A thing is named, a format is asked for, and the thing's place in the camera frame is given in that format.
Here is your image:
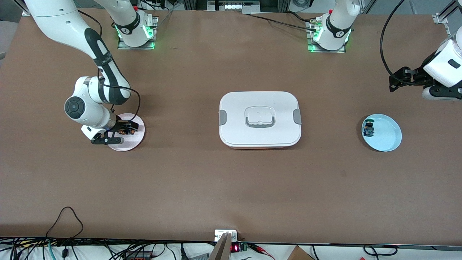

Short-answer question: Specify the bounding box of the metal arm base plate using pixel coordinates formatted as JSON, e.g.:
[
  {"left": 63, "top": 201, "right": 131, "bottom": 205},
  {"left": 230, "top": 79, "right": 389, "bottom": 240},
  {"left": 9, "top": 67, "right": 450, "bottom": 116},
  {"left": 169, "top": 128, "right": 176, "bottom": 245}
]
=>
[
  {"left": 117, "top": 16, "right": 159, "bottom": 50},
  {"left": 306, "top": 19, "right": 347, "bottom": 54}
]

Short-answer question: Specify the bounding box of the light blue round plate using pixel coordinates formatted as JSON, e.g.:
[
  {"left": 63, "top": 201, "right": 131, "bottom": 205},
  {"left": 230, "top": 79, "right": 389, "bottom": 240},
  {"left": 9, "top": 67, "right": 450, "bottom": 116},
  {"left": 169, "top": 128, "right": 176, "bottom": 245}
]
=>
[{"left": 361, "top": 114, "right": 402, "bottom": 152}]

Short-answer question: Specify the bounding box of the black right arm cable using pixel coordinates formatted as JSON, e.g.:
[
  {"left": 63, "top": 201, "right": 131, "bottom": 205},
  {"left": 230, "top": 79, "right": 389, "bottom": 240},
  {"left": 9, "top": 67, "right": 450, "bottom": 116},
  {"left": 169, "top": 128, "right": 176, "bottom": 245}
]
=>
[{"left": 77, "top": 10, "right": 141, "bottom": 124}]

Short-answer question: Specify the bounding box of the red test clip lead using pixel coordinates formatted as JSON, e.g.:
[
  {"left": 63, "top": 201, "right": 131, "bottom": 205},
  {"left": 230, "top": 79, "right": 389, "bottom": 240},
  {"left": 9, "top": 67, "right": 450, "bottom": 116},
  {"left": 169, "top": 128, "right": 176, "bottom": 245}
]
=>
[{"left": 249, "top": 243, "right": 275, "bottom": 260}]

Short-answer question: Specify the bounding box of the brown cardboard box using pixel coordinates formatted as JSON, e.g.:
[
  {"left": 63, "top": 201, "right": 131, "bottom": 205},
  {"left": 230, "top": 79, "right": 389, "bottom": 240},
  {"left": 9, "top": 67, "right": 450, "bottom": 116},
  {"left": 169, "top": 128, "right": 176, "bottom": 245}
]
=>
[{"left": 287, "top": 246, "right": 315, "bottom": 260}]

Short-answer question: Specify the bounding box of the aluminium frame with lights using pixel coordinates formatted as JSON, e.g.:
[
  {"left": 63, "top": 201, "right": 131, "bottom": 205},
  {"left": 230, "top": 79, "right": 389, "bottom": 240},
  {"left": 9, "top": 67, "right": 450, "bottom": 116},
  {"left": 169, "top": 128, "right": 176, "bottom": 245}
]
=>
[{"left": 207, "top": 0, "right": 261, "bottom": 14}]

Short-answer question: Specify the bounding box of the black base power cable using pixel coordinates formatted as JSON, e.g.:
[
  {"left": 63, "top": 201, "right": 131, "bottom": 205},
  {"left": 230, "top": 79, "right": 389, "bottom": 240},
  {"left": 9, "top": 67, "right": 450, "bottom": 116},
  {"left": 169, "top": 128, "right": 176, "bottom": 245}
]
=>
[{"left": 245, "top": 11, "right": 319, "bottom": 32}]

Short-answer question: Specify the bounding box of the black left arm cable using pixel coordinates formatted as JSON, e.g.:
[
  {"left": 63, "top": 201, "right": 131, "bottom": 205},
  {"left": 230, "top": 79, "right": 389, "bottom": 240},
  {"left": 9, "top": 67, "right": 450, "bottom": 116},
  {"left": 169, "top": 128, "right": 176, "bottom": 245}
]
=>
[{"left": 380, "top": 0, "right": 427, "bottom": 86}]

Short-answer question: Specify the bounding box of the white lidded lunch box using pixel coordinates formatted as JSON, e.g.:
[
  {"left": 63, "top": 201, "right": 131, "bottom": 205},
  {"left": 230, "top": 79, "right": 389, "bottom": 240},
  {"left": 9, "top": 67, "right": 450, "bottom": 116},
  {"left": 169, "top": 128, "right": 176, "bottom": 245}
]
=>
[{"left": 219, "top": 91, "right": 302, "bottom": 150}]

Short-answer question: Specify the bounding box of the pink round plate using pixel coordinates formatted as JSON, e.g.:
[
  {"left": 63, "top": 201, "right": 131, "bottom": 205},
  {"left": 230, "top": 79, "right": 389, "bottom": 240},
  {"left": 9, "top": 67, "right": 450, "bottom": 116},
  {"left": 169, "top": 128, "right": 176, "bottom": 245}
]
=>
[{"left": 107, "top": 113, "right": 145, "bottom": 152}]

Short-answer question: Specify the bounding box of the black looped thin cable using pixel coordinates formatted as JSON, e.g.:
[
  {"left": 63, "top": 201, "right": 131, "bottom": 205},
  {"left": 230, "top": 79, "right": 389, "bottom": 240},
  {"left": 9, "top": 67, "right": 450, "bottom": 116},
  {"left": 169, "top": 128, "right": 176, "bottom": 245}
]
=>
[{"left": 46, "top": 206, "right": 84, "bottom": 239}]

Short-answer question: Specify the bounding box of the black flat loop cable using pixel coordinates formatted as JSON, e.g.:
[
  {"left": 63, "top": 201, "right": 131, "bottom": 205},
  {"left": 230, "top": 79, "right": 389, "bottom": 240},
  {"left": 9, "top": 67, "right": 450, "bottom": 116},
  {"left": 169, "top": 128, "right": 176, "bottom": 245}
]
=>
[{"left": 362, "top": 244, "right": 398, "bottom": 256}]

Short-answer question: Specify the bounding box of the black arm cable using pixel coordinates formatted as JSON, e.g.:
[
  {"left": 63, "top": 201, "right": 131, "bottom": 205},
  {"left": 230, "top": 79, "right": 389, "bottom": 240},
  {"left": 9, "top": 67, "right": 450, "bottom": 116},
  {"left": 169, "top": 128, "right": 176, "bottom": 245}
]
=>
[
  {"left": 380, "top": 0, "right": 427, "bottom": 86},
  {"left": 77, "top": 10, "right": 141, "bottom": 124}
]

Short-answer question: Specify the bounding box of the green push button switch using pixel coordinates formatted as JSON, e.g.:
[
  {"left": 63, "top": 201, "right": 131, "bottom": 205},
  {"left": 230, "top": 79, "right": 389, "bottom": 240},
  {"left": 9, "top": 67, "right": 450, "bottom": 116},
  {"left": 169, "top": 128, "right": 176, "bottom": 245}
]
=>
[{"left": 363, "top": 118, "right": 376, "bottom": 139}]

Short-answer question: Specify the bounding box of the aluminium corner bracket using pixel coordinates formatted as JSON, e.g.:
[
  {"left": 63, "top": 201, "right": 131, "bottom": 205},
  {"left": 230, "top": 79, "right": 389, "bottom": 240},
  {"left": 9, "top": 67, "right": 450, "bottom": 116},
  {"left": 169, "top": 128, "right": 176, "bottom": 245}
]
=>
[{"left": 432, "top": 0, "right": 462, "bottom": 26}]

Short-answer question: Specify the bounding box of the tan wooden board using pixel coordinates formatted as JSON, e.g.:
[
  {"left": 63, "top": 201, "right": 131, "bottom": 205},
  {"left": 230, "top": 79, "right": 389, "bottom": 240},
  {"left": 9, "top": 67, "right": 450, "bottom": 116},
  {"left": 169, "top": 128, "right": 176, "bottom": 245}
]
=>
[{"left": 208, "top": 233, "right": 232, "bottom": 260}]

